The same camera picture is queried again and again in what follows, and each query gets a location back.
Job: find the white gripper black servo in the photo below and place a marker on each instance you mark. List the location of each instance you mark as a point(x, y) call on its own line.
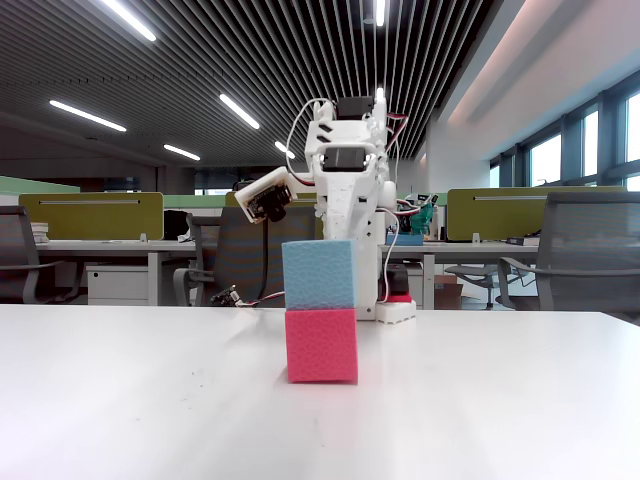
point(346, 192)

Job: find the blue foam cube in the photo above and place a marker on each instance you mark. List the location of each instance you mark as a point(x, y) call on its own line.
point(320, 275)

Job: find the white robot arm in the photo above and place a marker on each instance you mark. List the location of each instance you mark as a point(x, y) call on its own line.
point(340, 132)

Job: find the red foam cube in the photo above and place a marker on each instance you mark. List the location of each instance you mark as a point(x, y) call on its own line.
point(320, 350)

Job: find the stack of books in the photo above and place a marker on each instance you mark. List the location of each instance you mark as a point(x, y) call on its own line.
point(40, 232)

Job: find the blue tray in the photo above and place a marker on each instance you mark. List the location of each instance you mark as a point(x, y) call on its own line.
point(407, 240)

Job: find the green gadget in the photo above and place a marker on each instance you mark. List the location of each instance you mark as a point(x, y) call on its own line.
point(422, 217)

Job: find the long ceiling light strip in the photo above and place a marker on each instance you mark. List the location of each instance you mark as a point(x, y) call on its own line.
point(181, 152)
point(284, 149)
point(239, 111)
point(87, 116)
point(380, 12)
point(130, 20)

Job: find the black red controller box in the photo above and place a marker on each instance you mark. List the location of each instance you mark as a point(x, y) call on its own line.
point(397, 282)

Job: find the olive desk partition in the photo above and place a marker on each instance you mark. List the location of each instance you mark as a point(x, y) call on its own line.
point(500, 215)
point(232, 199)
point(90, 217)

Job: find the dark mesh office chair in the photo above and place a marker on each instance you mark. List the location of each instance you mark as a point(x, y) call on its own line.
point(230, 250)

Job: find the cardboard box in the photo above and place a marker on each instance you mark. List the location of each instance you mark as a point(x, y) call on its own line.
point(450, 295)

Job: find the white office desk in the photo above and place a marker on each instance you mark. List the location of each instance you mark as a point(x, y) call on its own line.
point(100, 246)
point(475, 247)

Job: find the light grey office chair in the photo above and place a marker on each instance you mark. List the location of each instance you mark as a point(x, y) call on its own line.
point(470, 275)

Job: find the small circuit board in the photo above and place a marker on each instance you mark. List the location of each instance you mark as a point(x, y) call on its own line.
point(225, 296)

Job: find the black bag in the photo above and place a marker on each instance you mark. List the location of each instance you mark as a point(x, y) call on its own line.
point(175, 225)

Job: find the flat black device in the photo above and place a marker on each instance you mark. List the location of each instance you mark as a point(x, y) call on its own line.
point(520, 241)

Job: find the white drawer cabinet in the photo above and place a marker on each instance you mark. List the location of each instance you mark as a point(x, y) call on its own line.
point(117, 285)

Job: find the grey mesh office chair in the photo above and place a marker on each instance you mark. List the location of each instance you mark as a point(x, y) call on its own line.
point(590, 250)

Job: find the green partition panel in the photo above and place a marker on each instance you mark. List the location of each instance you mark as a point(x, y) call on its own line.
point(30, 187)

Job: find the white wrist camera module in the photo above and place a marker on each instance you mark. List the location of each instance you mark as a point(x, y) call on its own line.
point(260, 197)

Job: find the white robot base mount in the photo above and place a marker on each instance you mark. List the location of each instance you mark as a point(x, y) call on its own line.
point(397, 312)

